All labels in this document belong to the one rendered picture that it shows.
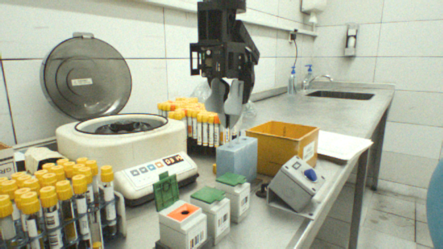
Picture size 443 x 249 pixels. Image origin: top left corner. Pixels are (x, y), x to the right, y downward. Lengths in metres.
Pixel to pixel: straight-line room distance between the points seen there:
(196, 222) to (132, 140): 0.26
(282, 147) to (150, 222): 0.31
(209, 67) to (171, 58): 0.67
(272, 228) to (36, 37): 0.70
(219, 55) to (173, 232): 0.26
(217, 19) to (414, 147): 2.42
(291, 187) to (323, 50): 2.29
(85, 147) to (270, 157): 0.38
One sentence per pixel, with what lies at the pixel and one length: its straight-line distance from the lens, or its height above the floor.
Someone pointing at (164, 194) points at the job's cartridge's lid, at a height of 0.97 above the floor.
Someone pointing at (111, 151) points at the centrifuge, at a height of 0.97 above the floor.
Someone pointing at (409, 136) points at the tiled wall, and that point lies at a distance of 2.71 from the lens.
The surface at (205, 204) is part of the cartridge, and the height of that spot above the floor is 0.94.
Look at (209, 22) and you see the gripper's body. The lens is 0.45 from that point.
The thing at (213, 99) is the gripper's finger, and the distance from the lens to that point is 0.49.
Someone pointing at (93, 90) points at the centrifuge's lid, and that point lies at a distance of 0.86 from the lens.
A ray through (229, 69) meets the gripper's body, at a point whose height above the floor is 1.12.
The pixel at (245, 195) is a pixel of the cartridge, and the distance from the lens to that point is 0.48.
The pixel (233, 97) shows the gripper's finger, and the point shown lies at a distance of 0.47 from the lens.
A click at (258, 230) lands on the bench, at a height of 0.87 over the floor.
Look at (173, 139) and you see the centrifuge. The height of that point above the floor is 0.97.
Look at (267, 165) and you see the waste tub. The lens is 0.65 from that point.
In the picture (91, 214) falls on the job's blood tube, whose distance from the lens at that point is 0.35.
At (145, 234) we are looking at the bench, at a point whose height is 0.88.
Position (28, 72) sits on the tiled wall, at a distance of 0.84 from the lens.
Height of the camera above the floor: 1.14
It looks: 14 degrees down
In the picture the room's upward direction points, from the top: straight up
